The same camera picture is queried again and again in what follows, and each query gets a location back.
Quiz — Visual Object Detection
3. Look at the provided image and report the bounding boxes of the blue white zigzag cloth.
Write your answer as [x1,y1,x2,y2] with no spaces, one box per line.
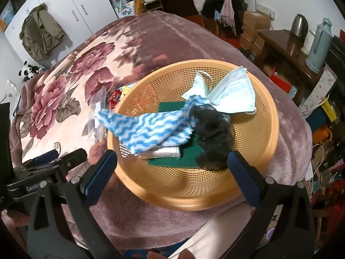
[96,95,209,154]

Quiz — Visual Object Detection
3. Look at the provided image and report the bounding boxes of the black fuzzy hair piece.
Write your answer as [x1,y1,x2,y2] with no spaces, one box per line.
[190,104,233,171]

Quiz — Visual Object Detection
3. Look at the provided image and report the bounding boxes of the cotton swab pack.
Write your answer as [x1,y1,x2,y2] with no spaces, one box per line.
[116,144,182,160]

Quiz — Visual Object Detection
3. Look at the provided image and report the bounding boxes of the light blue face mask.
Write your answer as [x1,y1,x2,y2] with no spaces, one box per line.
[182,66,256,115]

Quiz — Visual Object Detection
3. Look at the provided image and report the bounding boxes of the clear plastic zip bag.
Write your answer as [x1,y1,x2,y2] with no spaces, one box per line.
[89,87,107,142]

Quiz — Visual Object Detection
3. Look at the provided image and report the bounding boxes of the person's hand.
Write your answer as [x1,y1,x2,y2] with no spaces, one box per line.
[146,249,195,259]

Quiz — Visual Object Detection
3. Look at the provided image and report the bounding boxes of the pink tray of candies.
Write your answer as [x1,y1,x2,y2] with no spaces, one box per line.
[108,82,136,111]

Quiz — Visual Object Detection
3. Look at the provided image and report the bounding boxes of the panda plush toy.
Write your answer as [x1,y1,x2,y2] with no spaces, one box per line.
[18,61,44,82]

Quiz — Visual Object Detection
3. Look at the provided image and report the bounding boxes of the green scouring pad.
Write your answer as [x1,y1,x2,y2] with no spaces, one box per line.
[139,114,202,169]

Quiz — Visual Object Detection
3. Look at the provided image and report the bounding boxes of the olive green jacket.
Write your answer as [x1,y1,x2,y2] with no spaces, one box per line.
[19,3,65,63]

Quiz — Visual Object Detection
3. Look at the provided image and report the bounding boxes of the dark wooden side table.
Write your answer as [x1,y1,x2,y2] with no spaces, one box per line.
[254,30,321,106]

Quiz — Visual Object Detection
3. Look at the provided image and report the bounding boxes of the white mug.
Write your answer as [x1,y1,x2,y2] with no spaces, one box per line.
[301,30,316,55]

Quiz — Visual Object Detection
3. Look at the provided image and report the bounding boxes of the white wardrobe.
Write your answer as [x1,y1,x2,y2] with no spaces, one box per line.
[5,0,118,63]

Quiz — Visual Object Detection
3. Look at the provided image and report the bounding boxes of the grey-blue thermos flask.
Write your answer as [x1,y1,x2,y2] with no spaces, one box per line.
[305,17,333,74]

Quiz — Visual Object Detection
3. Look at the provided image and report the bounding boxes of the white printed shopping bag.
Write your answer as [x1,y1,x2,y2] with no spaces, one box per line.
[112,0,135,19]

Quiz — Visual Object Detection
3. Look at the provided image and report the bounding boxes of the stainless electric kettle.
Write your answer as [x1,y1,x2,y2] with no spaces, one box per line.
[290,13,309,39]

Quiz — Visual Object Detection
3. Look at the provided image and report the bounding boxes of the stacked cardboard boxes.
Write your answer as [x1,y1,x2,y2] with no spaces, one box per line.
[240,11,270,55]

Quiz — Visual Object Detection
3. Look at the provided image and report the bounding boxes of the chair piled with clothes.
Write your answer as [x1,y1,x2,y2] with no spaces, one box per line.
[193,0,245,35]

